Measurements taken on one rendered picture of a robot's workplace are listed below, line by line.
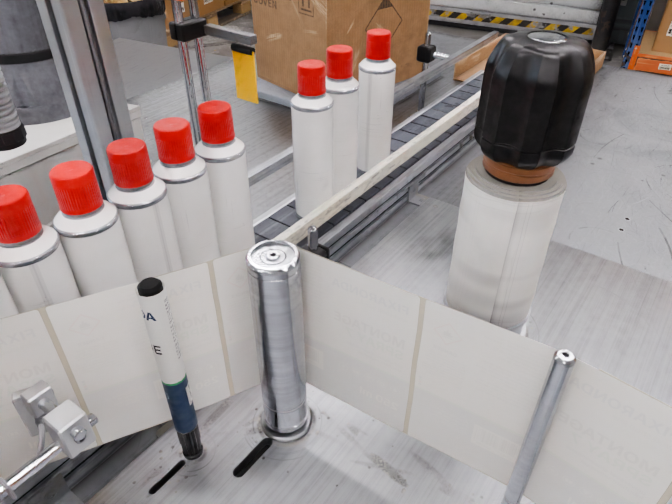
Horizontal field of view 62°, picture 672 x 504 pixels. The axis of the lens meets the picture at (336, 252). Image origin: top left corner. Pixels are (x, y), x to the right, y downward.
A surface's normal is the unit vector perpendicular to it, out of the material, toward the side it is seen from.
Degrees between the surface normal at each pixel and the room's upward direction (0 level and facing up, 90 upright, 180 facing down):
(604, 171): 0
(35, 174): 90
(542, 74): 66
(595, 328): 0
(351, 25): 90
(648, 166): 0
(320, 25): 90
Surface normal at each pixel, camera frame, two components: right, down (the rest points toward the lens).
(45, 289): 0.58, 0.50
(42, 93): 0.57, 0.16
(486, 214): -0.69, 0.44
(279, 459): 0.00, -0.79
